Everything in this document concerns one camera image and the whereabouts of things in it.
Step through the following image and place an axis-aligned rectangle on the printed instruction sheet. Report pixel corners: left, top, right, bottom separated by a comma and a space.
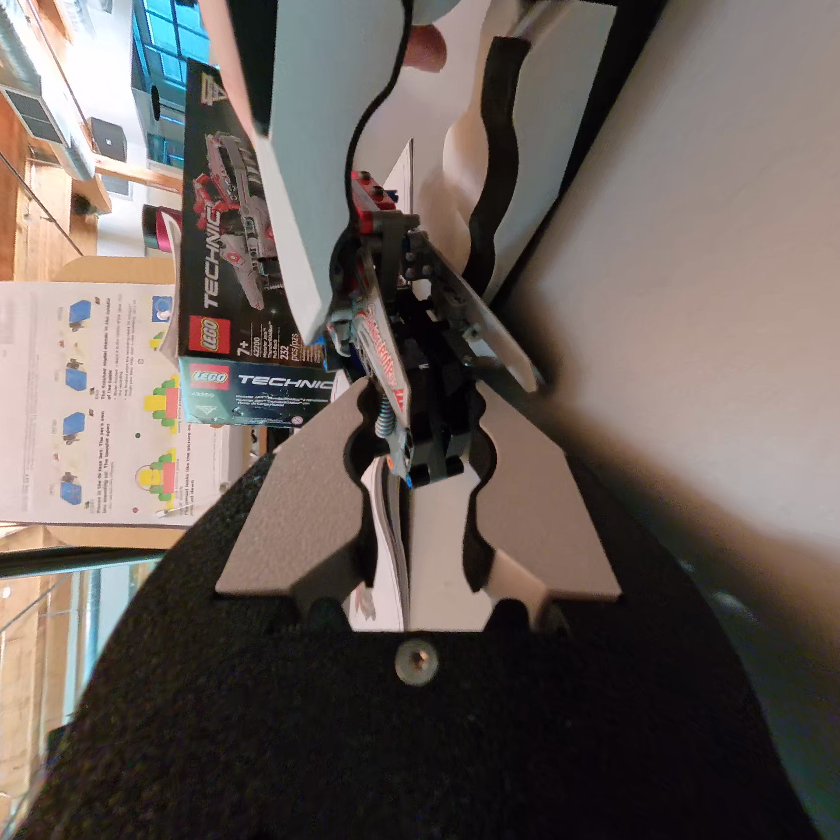
0, 281, 231, 528

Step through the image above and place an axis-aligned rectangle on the person's right hand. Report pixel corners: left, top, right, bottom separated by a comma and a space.
402, 23, 448, 72

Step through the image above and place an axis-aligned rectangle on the large glass window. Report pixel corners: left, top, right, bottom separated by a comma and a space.
131, 0, 224, 168

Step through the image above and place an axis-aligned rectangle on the brown cardboard board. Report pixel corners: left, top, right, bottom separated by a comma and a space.
0, 256, 263, 552

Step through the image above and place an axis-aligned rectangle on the black toy set box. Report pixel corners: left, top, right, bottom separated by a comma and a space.
176, 58, 339, 431

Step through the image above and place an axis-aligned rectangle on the black metal bar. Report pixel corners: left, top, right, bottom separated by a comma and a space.
0, 548, 173, 580

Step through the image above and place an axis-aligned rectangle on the maroon bottle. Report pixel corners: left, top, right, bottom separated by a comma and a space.
143, 203, 181, 253

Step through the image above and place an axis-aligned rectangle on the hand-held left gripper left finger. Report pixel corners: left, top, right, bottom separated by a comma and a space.
215, 377, 378, 614

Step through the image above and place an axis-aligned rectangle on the silver air duct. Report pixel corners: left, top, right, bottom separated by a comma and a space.
0, 0, 47, 89

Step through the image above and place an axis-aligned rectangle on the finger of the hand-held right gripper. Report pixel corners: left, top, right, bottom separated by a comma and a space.
443, 0, 621, 309
215, 0, 421, 339

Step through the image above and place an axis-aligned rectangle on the black speaker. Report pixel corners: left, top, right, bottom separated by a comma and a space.
88, 117, 129, 160

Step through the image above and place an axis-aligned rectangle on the toy brick monster truck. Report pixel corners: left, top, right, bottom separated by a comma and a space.
325, 169, 546, 490

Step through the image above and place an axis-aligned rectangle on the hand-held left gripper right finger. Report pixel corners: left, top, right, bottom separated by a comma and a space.
462, 382, 623, 632

